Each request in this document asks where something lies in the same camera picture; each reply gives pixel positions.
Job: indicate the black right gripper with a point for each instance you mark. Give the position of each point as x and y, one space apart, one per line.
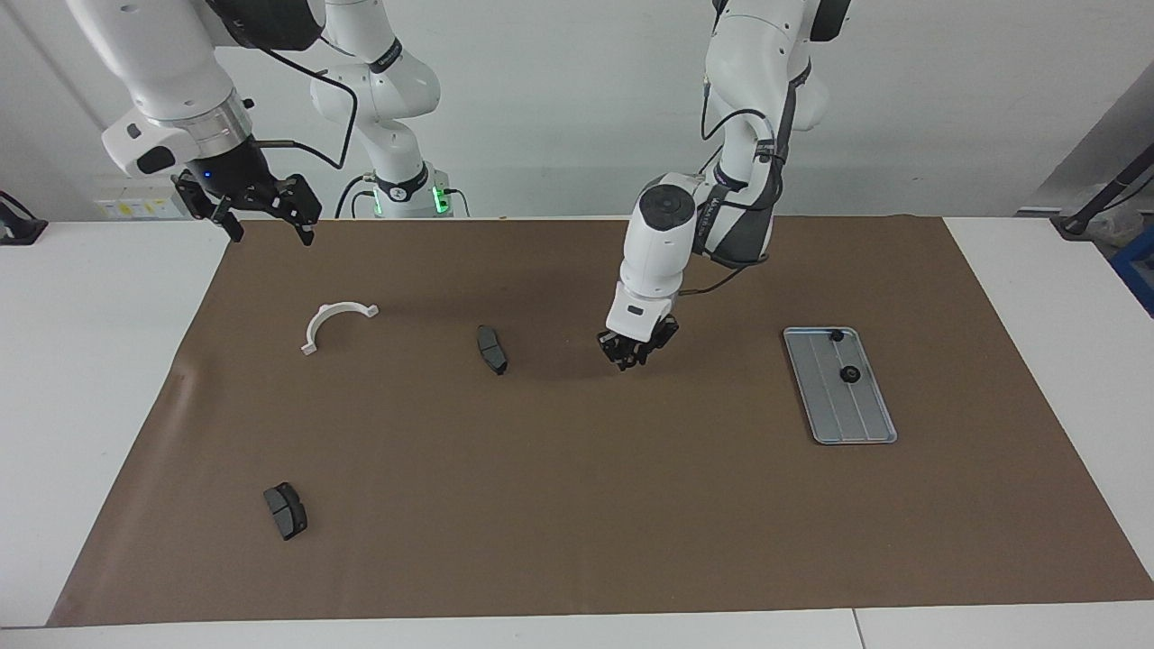
230 180

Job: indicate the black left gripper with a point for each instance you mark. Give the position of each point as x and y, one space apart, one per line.
645 344

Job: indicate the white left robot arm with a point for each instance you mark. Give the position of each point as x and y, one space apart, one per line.
658 252

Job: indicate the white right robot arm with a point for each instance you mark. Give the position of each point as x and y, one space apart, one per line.
162 54

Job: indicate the silver metal tray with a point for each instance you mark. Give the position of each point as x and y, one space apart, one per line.
847 415

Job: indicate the dark grey brake pad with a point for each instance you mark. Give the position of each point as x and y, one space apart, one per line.
286 511
492 350

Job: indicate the brown paper table mat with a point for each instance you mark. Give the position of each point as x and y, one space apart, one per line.
541 496

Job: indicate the black table clamp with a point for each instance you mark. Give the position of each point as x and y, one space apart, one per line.
22 233

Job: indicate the black stand pole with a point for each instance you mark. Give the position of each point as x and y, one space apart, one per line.
1077 221

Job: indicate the grey slanted panel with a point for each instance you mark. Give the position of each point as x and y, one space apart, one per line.
1127 144

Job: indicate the white curved plastic bracket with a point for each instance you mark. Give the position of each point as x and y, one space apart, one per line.
325 314

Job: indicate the white wall outlet box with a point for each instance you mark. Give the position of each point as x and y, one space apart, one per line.
126 207

